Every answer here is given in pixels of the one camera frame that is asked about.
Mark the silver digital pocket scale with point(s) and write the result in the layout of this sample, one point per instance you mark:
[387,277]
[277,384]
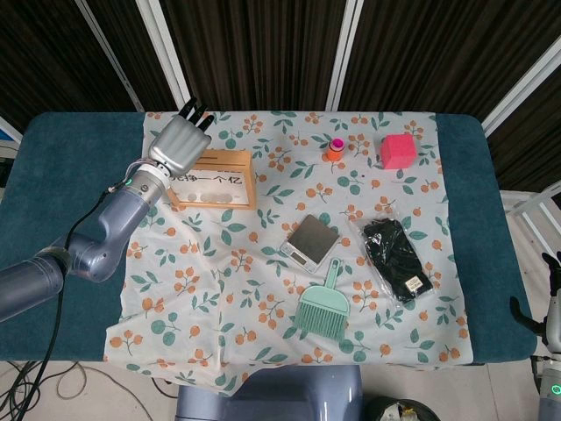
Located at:
[311,237]

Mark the mint green hand brush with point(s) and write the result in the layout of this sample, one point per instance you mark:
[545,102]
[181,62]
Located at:
[324,302]

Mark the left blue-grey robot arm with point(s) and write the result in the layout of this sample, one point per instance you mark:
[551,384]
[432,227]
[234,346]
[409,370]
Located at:
[87,245]

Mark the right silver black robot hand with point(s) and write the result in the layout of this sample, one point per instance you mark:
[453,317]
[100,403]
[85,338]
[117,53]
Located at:
[554,316]

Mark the orange cylinder pink cap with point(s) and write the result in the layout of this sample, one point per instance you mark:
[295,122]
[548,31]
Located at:
[334,153]

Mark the black gloves in plastic bag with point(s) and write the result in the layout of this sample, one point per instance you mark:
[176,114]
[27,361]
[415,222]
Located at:
[394,259]

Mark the white metal rack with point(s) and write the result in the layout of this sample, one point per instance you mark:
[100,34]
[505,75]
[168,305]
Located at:
[530,206]

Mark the teal velvet table cover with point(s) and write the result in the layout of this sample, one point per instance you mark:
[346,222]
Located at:
[66,197]

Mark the blue-grey robot torso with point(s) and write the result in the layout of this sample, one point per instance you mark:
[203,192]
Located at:
[285,394]

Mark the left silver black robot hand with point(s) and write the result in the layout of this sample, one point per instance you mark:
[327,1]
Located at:
[179,142]

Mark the pink foam cube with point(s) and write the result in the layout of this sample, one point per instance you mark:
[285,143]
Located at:
[396,151]

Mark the black trash bin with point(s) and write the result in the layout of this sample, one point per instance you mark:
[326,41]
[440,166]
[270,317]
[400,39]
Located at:
[377,408]

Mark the white blue board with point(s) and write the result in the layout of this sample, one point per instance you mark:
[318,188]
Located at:
[6,136]

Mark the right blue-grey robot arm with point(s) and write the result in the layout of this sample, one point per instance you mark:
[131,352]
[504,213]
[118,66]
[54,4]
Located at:
[551,386]

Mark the floral leaf berry tablecloth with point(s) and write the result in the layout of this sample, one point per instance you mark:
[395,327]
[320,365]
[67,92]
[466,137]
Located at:
[307,197]

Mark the dark slatted screen panel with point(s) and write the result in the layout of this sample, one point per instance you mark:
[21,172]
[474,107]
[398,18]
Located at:
[254,52]
[131,35]
[438,52]
[534,149]
[44,52]

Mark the wooden coin box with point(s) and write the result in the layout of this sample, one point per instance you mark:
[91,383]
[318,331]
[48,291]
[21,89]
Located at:
[228,160]

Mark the white screen frame post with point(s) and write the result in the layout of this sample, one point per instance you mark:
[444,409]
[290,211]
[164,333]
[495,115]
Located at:
[345,52]
[111,52]
[166,52]
[521,101]

